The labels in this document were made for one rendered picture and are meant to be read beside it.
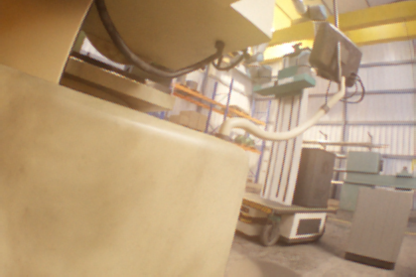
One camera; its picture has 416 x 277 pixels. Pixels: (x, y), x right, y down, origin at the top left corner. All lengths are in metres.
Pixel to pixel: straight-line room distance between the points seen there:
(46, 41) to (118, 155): 0.24
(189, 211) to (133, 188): 0.12
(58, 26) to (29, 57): 0.07
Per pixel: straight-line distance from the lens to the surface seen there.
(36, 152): 0.32
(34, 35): 0.45
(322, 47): 1.14
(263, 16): 0.97
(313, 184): 2.08
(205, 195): 0.43
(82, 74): 1.49
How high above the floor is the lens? 0.55
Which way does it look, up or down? 10 degrees up
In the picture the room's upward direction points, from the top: 12 degrees clockwise
